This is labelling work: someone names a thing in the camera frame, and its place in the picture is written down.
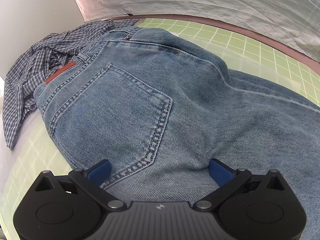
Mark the blue plaid shirt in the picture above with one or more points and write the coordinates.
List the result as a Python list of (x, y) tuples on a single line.
[(27, 75)]

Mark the blue denim jeans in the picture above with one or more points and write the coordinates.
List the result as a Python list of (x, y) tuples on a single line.
[(175, 105)]

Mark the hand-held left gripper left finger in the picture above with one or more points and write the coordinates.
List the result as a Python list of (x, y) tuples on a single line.
[(100, 173)]

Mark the green grid mat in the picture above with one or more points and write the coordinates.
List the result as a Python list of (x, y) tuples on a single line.
[(310, 85)]

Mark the pink board strip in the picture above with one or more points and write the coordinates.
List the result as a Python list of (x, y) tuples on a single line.
[(287, 51)]

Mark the white printed backdrop cloth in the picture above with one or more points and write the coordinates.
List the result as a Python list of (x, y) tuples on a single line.
[(200, 0)]

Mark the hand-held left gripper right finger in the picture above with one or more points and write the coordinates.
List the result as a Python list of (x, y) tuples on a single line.
[(220, 173)]

